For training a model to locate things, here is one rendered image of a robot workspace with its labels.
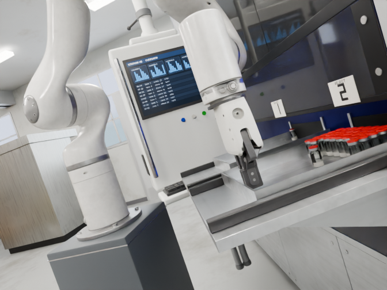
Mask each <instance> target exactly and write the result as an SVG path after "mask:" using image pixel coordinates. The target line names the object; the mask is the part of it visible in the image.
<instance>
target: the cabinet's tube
mask: <svg viewBox="0 0 387 290"><path fill-rule="evenodd" d="M132 2H133V4H134V8H135V11H136V13H135V15H136V20H135V21H134V22H133V23H132V24H131V25H130V26H128V27H127V30H131V27H132V26H133V25H134V24H135V23H136V22H137V21H139V23H140V25H141V28H142V34H141V36H146V35H150V34H153V33H158V32H159V31H158V29H156V28H155V27H154V24H153V20H152V13H151V10H150V9H149V8H148V6H147V3H146V0H132Z"/></svg>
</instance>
